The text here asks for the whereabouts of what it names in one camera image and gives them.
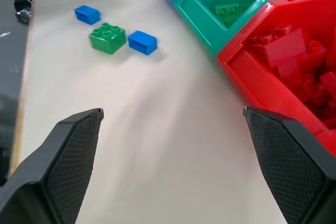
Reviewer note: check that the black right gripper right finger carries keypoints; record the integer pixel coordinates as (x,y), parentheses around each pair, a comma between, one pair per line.
(283,161)

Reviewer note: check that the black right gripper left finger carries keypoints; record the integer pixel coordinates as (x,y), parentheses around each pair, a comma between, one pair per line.
(65,155)

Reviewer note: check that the red plastic bin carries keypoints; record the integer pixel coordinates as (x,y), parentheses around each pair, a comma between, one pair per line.
(265,87)

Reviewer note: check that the red toy block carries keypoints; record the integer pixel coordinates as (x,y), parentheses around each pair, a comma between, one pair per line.
(281,45)
(299,62)
(329,81)
(312,90)

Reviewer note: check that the green toy block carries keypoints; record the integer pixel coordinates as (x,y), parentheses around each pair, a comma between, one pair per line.
(231,12)
(107,37)

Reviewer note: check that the blue toy block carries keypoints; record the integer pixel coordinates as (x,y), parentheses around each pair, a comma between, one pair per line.
(142,42)
(87,14)

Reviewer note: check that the green plastic bin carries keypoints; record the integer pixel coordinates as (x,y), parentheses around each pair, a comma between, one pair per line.
(207,6)

